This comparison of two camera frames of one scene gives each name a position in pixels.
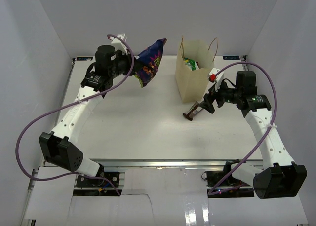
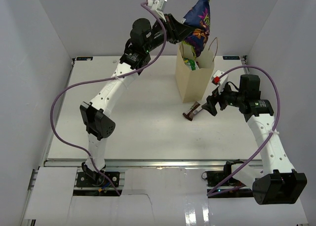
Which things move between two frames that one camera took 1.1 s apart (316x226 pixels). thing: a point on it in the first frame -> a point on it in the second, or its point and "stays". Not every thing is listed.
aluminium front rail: x=159 y=163 stays
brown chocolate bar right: x=189 y=114 stays
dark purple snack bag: x=148 y=62 -> x=199 y=18
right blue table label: x=231 y=57 stays
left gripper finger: x=137 y=57 -> x=176 y=30
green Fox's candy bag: x=191 y=63 stays
